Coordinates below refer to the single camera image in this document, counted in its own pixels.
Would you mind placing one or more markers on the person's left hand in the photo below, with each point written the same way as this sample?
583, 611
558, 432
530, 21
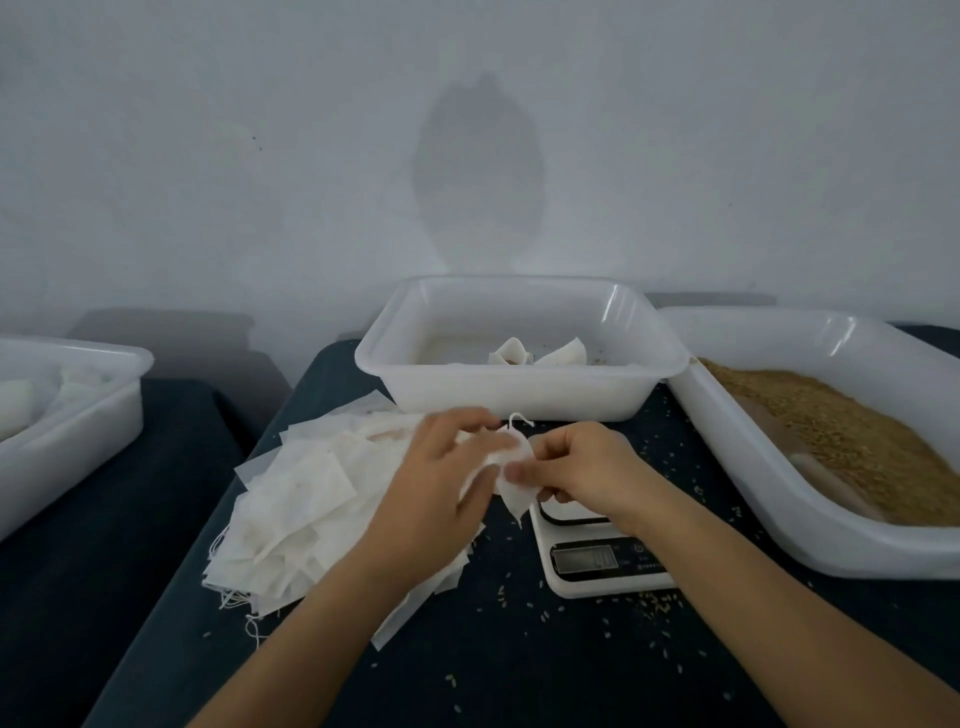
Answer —
428, 503

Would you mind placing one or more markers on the dark blue tablecloth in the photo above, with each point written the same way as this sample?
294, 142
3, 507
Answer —
105, 585
510, 675

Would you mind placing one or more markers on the person's right forearm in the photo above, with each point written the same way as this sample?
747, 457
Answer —
795, 630

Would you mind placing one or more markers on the pile of white bags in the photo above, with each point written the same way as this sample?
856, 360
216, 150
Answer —
300, 495

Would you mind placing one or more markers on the white mesh bag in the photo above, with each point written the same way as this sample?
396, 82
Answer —
510, 492
510, 353

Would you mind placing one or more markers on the brown grain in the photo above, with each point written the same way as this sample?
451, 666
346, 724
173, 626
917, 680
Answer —
840, 413

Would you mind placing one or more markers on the white plastic tub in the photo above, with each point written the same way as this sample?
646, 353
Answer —
435, 390

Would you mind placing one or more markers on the white tray of grain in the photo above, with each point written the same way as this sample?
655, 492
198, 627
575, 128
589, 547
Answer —
750, 465

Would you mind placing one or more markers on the person's right hand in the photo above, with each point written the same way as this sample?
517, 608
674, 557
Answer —
593, 468

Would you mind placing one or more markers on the white digital kitchen scale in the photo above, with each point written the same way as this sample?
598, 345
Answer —
600, 558

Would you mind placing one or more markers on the person's left forearm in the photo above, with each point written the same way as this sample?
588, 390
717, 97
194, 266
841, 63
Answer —
308, 660

